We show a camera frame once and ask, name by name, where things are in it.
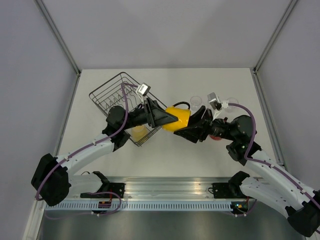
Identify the clear glass cup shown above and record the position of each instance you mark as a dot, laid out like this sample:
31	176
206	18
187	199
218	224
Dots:
232	100
195	103

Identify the right frame post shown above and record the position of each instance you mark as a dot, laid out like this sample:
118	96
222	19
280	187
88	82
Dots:
275	34

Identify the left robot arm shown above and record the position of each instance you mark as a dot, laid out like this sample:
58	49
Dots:
52	178

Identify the white slotted cable duct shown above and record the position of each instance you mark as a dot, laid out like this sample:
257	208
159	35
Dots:
81	205

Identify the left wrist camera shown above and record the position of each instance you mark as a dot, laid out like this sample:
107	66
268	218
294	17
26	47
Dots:
141	91

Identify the frame post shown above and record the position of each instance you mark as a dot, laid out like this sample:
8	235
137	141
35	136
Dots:
275	34
57	35

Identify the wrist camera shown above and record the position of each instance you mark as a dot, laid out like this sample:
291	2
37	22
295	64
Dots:
141	91
216	104

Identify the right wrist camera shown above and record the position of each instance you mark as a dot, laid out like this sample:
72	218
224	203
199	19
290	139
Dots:
216	104

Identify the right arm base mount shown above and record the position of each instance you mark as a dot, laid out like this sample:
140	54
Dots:
221	190

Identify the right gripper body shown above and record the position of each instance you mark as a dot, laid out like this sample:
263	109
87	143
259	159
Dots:
205	127

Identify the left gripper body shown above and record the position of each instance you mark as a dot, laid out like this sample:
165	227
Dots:
148	111

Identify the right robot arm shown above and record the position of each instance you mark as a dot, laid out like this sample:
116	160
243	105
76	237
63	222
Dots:
297	202

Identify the left frame post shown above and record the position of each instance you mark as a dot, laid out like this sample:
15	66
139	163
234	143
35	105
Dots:
57	35

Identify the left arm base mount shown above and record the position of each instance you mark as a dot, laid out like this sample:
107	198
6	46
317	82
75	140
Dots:
106	186

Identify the pale yellow mug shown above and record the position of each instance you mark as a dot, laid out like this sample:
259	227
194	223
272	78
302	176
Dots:
138	132

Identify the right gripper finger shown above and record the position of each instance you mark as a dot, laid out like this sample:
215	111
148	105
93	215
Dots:
192	134
197	116

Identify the wire dish rack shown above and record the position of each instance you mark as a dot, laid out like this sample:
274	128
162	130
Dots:
110	94

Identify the red mug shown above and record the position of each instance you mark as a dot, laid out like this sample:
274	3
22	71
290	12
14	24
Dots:
216	138

